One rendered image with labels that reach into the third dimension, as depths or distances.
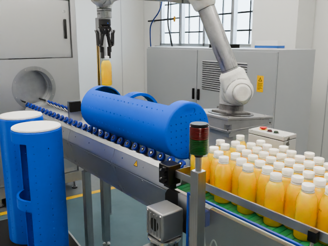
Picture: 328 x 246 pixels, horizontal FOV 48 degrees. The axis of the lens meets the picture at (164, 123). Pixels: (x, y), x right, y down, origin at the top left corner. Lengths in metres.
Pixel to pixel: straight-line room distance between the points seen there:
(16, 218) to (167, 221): 1.48
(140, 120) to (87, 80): 5.19
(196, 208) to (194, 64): 2.95
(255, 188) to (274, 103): 2.00
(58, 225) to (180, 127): 1.03
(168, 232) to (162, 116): 0.54
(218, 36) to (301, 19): 2.42
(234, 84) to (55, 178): 1.15
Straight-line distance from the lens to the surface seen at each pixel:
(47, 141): 2.16
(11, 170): 2.63
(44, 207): 2.28
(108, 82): 2.35
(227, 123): 2.15
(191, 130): 1.17
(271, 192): 1.30
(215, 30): 2.12
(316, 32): 4.60
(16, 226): 2.79
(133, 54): 7.39
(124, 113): 1.98
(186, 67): 4.20
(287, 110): 3.47
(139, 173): 1.94
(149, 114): 1.81
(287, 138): 1.75
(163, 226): 1.49
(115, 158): 2.13
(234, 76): 2.10
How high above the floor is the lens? 1.52
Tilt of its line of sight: 13 degrees down
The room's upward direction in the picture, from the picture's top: straight up
